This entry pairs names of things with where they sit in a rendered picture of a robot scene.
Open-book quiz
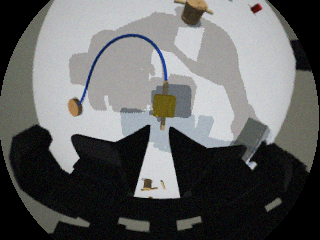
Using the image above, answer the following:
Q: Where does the blue string with thin wooden stick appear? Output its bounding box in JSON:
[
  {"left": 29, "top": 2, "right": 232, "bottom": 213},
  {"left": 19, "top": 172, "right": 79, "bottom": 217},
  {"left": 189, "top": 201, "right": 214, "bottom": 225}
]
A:
[{"left": 79, "top": 33, "right": 168, "bottom": 129}]

